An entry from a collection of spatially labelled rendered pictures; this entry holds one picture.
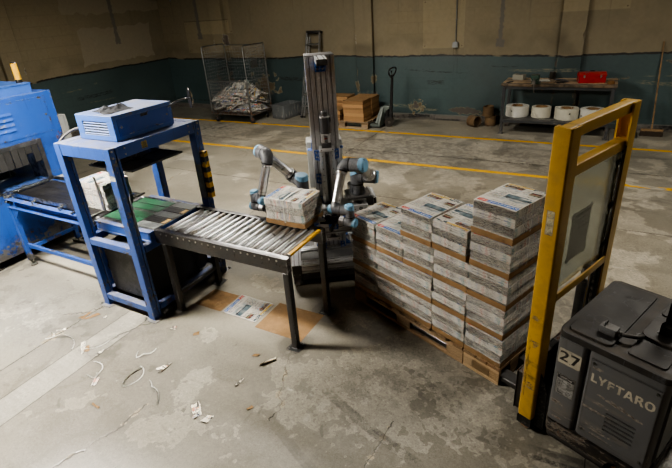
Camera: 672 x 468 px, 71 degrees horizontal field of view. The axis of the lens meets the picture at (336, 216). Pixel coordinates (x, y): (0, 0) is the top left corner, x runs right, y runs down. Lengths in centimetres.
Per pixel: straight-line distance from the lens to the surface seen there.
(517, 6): 978
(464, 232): 308
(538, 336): 284
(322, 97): 420
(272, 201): 378
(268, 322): 411
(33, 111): 623
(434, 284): 345
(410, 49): 1034
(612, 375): 280
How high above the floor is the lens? 243
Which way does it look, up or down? 25 degrees down
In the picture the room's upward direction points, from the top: 4 degrees counter-clockwise
